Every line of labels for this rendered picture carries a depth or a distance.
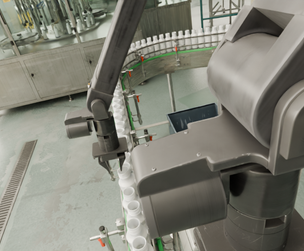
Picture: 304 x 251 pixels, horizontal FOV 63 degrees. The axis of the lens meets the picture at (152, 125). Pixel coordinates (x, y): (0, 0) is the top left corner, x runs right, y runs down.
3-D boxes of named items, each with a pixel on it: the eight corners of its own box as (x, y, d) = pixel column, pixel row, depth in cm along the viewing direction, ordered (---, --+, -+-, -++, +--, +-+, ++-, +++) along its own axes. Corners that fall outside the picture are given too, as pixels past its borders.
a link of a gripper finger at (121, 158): (105, 166, 81) (98, 143, 76) (126, 161, 82) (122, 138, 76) (105, 181, 75) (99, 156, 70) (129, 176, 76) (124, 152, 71)
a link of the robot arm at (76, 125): (103, 100, 60) (103, 85, 67) (54, 108, 59) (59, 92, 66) (112, 139, 66) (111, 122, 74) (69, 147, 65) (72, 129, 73)
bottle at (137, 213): (134, 249, 77) (122, 216, 68) (134, 232, 82) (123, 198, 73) (153, 246, 77) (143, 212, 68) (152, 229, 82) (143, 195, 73)
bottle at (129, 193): (139, 235, 81) (128, 202, 72) (126, 226, 85) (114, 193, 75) (151, 222, 84) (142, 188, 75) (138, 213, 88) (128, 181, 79)
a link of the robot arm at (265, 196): (328, 149, 16) (275, 109, 21) (227, 175, 16) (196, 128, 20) (310, 217, 20) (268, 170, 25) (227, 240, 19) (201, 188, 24)
